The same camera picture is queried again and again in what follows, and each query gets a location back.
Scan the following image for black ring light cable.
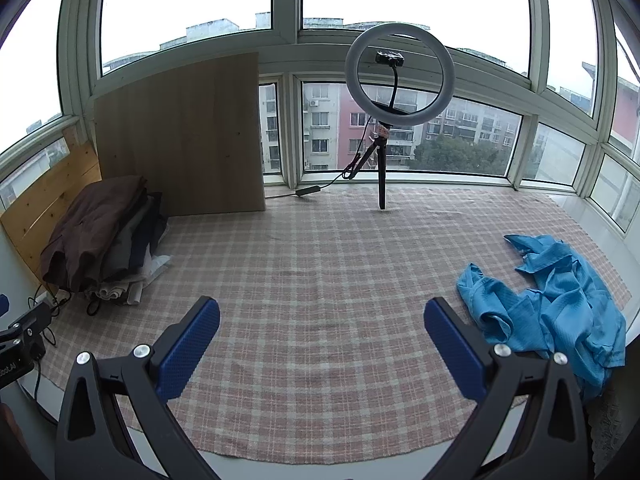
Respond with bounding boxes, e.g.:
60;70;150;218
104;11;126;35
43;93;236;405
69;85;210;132
265;115;377;199

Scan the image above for black gooseneck phone holder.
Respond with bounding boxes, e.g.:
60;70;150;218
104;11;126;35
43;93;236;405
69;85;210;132
375;50;406;112

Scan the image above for pink plaid blanket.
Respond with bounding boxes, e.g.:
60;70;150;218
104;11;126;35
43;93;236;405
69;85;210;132
37;185;633;465

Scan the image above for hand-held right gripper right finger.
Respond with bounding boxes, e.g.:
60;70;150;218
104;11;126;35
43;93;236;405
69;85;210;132
423;297;596;480

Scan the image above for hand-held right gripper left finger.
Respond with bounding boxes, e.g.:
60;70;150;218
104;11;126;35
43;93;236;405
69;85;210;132
55;296;221;480

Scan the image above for white power strip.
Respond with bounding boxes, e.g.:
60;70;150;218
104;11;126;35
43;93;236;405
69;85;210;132
27;291;63;312

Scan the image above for white ring light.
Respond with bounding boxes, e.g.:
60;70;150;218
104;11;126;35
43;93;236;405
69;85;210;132
344;25;456;128

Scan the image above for apartment buildings outside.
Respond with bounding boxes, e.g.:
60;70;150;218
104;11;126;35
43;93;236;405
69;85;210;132
102;10;640;178

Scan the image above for white window frame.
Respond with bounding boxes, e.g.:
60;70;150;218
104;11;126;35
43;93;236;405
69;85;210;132
0;0;640;241

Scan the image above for black tripod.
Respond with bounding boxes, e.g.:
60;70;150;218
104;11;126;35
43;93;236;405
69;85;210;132
345;124;393;211

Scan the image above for blue striped work coat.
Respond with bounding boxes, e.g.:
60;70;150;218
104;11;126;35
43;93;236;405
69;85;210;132
456;233;627;401

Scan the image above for pine wooden panel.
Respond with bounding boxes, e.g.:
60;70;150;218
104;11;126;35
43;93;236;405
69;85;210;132
0;125;103;292

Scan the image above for light wooden board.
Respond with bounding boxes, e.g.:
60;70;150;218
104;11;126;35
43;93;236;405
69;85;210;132
93;51;267;218

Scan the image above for pile of folded clothes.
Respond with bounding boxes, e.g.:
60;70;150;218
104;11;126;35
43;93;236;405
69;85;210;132
40;175;149;294
82;191;173;307

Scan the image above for white lace cloth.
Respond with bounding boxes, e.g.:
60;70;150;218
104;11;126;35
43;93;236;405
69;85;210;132
582;385;635;480

